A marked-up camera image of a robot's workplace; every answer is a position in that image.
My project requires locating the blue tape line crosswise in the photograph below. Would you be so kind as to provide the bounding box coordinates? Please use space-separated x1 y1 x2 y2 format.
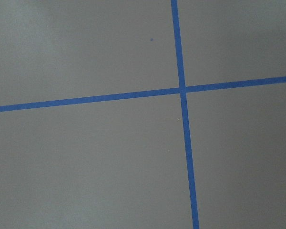
0 76 286 112

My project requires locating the blue tape line lengthwise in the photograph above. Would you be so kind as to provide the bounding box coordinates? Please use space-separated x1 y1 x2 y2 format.
171 0 200 229

